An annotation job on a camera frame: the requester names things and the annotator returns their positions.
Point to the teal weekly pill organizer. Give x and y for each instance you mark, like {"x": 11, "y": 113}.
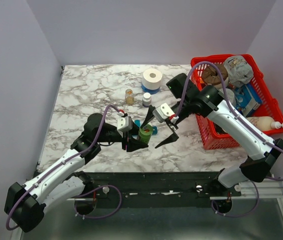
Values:
{"x": 154, "y": 131}

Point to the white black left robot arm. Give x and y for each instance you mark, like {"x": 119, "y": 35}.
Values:
{"x": 27, "y": 203}

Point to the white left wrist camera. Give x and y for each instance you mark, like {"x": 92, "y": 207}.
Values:
{"x": 124, "y": 124}

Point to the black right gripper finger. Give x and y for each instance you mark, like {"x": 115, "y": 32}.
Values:
{"x": 170, "y": 139}
{"x": 149, "y": 116}

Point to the blue carton box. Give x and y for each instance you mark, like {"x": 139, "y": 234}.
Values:
{"x": 247, "y": 100}

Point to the aluminium rail frame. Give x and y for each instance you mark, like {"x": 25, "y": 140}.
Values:
{"x": 261, "y": 191}

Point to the grey wrapped roll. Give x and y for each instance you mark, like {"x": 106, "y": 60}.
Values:
{"x": 231, "y": 97}

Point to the grey crumpled bag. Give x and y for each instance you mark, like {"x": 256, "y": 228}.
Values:
{"x": 239, "y": 71}

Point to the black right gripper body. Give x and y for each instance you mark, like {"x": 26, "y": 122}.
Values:
{"x": 183, "y": 110}

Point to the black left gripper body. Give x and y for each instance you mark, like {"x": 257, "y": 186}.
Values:
{"x": 110, "y": 136}

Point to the white paper roll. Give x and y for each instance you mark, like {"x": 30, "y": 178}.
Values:
{"x": 151, "y": 79}

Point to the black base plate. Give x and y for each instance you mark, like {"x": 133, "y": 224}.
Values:
{"x": 152, "y": 190}

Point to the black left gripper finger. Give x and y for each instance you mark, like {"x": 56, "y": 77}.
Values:
{"x": 133, "y": 144}
{"x": 134, "y": 129}

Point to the white pill bottle blue label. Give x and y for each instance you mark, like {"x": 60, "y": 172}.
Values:
{"x": 146, "y": 99}

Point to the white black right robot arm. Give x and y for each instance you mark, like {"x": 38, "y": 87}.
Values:
{"x": 262, "y": 150}

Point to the clear jar yellow capsules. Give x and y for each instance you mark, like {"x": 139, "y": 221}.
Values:
{"x": 129, "y": 97}

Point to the green pill bottle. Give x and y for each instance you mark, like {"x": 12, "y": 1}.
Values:
{"x": 145, "y": 133}

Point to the brown wrapped roll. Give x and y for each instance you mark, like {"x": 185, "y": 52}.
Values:
{"x": 211, "y": 77}

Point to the cream squeeze bottle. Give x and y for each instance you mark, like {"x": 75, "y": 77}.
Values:
{"x": 265, "y": 123}

